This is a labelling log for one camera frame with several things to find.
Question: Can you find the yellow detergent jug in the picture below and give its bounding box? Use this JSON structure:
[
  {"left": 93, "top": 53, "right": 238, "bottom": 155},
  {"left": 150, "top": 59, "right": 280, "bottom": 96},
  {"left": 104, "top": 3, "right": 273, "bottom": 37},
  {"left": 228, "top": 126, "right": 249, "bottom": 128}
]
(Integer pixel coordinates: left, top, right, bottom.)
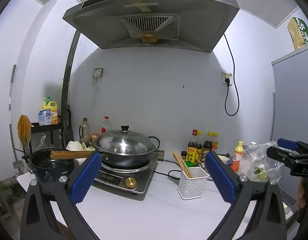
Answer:
[{"left": 42, "top": 96, "right": 59, "bottom": 125}]

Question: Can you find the silver induction cooker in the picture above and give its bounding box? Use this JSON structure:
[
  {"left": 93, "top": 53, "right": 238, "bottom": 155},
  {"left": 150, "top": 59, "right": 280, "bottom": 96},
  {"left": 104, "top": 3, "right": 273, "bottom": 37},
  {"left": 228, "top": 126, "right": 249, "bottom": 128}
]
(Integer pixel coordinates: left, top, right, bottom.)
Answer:
[{"left": 94, "top": 153, "right": 158, "bottom": 201}]

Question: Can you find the red cap clear bottle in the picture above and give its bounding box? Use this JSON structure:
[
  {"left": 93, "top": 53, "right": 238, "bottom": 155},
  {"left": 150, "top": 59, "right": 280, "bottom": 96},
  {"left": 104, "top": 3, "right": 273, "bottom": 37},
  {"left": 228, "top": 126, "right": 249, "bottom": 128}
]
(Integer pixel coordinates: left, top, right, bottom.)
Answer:
[{"left": 100, "top": 116, "right": 112, "bottom": 134}]

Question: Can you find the wooden chopstick bundle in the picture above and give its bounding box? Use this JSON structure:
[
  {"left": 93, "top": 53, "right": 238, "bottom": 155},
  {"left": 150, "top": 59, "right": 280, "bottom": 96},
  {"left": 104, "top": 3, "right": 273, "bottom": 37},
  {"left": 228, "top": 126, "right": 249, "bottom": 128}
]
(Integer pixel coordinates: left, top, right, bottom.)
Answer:
[{"left": 172, "top": 150, "right": 194, "bottom": 178}]

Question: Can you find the black wok with handle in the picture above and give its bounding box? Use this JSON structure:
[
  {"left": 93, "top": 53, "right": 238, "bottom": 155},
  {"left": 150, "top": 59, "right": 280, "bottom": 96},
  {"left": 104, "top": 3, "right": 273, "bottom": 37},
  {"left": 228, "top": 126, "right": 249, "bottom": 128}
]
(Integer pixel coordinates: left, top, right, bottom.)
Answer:
[{"left": 50, "top": 148, "right": 158, "bottom": 168}]

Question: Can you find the orange squeeze bottle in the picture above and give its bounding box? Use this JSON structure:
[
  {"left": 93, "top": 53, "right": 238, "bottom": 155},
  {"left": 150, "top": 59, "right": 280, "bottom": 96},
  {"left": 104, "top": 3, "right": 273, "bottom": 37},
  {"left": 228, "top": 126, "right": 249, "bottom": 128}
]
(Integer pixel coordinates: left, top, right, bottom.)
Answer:
[{"left": 231, "top": 141, "right": 243, "bottom": 172}]

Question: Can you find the clear plastic bag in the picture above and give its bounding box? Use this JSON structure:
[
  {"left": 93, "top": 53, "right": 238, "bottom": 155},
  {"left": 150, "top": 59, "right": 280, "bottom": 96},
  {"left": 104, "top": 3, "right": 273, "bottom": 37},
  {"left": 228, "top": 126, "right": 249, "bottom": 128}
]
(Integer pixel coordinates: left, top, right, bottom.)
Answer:
[{"left": 237, "top": 141, "right": 283, "bottom": 183}]

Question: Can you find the old wall switch plate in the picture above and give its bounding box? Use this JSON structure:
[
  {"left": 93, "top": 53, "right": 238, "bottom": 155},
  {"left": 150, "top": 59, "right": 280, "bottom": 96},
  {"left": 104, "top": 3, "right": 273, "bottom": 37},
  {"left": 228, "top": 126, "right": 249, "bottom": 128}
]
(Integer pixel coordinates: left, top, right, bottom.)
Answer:
[{"left": 93, "top": 68, "right": 104, "bottom": 80}]

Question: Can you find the red cap sauce bottle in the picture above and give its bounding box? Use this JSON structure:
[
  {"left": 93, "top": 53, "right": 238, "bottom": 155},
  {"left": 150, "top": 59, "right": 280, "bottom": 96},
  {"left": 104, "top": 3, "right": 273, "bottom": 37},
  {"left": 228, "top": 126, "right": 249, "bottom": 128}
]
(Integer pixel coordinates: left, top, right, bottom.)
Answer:
[{"left": 185, "top": 129, "right": 197, "bottom": 167}]

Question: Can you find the wall socket with plug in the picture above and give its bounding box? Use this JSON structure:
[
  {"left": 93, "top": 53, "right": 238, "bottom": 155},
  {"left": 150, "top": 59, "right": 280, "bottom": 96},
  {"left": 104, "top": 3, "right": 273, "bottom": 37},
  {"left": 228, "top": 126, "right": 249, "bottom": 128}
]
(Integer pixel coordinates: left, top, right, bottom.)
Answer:
[{"left": 221, "top": 72, "right": 233, "bottom": 87}]

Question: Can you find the hanging black wall cable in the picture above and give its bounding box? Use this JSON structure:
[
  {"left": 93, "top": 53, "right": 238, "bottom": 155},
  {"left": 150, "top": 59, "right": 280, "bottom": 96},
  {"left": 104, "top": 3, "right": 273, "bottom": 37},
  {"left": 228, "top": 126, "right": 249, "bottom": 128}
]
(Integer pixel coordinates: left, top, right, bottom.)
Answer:
[{"left": 223, "top": 33, "right": 240, "bottom": 117}]

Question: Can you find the yellow cap soy bottle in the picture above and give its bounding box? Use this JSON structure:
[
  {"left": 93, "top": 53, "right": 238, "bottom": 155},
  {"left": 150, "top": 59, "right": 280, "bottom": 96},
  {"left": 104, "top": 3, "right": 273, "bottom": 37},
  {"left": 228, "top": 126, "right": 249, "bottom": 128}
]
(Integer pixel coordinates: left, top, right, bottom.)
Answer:
[{"left": 201, "top": 132, "right": 213, "bottom": 163}]

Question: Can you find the stainless steel wok lid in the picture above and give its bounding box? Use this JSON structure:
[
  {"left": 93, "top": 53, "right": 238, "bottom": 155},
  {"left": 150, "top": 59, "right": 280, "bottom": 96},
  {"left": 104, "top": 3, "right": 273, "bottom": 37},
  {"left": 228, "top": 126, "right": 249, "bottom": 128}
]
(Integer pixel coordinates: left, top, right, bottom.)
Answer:
[{"left": 93, "top": 126, "right": 158, "bottom": 154}]

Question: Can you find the small dark spice jar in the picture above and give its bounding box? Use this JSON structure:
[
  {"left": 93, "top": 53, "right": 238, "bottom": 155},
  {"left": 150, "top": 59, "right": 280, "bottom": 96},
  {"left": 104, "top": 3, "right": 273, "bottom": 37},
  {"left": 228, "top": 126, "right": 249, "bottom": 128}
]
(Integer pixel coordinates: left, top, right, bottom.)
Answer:
[{"left": 181, "top": 151, "right": 187, "bottom": 161}]

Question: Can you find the white plastic utensil basket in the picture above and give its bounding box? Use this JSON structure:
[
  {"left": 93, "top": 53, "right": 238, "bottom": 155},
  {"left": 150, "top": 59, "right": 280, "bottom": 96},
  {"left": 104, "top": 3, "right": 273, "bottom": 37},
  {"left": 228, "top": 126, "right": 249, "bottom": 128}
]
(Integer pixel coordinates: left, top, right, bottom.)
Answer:
[{"left": 177, "top": 167, "right": 209, "bottom": 200}]

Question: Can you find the yellow cap amber bottle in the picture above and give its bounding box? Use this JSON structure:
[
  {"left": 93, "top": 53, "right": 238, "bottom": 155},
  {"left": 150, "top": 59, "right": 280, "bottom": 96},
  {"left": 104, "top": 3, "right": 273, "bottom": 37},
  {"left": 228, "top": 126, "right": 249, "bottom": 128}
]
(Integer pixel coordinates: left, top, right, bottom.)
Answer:
[{"left": 211, "top": 132, "right": 219, "bottom": 152}]

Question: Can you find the range hood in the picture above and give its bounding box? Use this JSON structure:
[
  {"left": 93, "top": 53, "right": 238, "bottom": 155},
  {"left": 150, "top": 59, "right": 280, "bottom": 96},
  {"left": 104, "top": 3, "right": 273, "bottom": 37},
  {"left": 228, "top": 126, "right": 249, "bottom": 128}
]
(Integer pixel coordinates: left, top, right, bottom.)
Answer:
[{"left": 63, "top": 0, "right": 240, "bottom": 53}]

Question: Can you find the blue white carton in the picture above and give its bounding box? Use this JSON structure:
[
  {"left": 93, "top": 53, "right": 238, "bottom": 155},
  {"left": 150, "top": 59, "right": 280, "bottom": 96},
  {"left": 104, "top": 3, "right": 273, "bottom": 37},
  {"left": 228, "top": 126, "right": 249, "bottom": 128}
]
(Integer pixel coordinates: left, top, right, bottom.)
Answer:
[{"left": 38, "top": 109, "right": 52, "bottom": 126}]

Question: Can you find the blue bowl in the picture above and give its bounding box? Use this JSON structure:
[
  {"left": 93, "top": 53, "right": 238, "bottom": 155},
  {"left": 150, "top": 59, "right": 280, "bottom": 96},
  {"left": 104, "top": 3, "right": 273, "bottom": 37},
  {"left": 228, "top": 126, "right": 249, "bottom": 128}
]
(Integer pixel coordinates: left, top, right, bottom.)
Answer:
[{"left": 218, "top": 155, "right": 232, "bottom": 165}]

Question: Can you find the black wire shelf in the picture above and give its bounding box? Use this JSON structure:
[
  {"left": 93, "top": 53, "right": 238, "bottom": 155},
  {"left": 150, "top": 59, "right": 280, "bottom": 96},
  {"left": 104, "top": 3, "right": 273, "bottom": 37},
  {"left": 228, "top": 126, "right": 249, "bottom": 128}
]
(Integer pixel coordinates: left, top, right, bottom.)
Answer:
[{"left": 31, "top": 118, "right": 65, "bottom": 148}]

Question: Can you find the cabbage piece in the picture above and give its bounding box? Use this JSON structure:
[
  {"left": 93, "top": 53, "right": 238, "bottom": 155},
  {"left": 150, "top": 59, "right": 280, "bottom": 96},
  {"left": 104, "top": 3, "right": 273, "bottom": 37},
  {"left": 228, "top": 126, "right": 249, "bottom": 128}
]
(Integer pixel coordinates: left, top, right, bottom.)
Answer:
[{"left": 66, "top": 141, "right": 95, "bottom": 151}]

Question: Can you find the clear oil bottle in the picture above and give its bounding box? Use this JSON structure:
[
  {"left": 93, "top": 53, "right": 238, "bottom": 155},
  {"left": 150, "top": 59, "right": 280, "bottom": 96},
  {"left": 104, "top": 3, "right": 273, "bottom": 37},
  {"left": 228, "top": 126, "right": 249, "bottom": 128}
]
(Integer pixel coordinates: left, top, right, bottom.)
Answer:
[{"left": 79, "top": 118, "right": 91, "bottom": 147}]

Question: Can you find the brass cooker knob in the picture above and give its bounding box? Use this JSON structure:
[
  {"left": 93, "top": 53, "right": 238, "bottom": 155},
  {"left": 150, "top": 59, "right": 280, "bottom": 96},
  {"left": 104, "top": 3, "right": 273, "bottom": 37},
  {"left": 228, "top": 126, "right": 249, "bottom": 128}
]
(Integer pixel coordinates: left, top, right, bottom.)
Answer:
[{"left": 125, "top": 177, "right": 137, "bottom": 189}]

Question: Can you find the grey refrigerator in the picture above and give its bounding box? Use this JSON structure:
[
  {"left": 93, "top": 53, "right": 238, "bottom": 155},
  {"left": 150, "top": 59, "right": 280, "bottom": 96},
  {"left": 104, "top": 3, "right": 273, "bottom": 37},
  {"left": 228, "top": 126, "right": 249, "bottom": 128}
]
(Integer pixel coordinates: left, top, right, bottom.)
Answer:
[{"left": 272, "top": 45, "right": 308, "bottom": 143}]

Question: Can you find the onion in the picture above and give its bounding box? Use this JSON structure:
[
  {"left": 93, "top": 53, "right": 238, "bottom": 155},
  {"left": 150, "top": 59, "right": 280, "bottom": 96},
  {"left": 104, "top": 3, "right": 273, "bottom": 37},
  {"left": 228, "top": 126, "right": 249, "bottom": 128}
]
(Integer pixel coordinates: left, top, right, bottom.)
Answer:
[{"left": 90, "top": 133, "right": 100, "bottom": 141}]

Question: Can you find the black power cable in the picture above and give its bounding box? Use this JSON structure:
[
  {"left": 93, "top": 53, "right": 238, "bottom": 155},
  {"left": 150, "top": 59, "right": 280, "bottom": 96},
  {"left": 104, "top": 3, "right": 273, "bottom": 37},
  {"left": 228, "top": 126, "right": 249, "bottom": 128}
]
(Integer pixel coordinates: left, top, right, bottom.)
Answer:
[{"left": 148, "top": 135, "right": 182, "bottom": 182}]

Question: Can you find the green brown box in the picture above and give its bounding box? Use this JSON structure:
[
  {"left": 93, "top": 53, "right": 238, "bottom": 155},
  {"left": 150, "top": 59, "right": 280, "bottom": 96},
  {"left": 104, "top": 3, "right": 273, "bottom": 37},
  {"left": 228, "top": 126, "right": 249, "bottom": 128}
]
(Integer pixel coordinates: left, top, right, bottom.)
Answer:
[{"left": 287, "top": 17, "right": 308, "bottom": 50}]

